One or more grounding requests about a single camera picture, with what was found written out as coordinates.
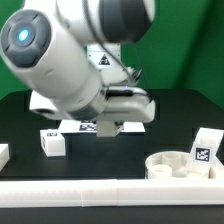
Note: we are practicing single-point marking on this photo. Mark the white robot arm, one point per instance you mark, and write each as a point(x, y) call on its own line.
point(43, 45)

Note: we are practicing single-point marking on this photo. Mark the white L-shaped obstacle frame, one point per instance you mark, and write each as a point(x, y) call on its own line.
point(112, 192)

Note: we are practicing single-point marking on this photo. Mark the white block at left edge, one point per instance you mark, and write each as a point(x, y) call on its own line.
point(4, 155)

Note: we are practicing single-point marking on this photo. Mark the white tag base sheet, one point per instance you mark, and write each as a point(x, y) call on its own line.
point(73, 126)

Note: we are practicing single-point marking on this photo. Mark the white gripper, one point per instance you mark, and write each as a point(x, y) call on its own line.
point(132, 105)

